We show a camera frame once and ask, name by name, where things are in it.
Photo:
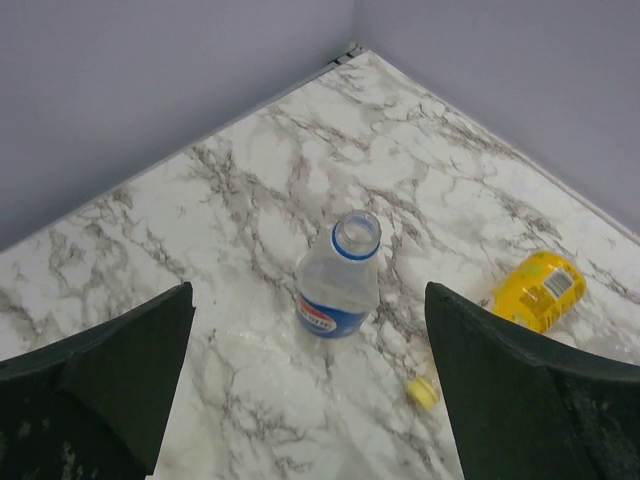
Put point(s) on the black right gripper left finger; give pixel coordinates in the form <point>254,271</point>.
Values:
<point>96,404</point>

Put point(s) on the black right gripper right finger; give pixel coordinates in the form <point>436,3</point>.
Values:
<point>524,406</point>

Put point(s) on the yellow bottle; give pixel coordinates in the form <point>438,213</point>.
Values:
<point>541,290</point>

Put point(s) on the clear bottle blue label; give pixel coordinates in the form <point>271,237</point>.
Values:
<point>337,280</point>

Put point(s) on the yellow bottle cap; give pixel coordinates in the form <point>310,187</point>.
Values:
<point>423,393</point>

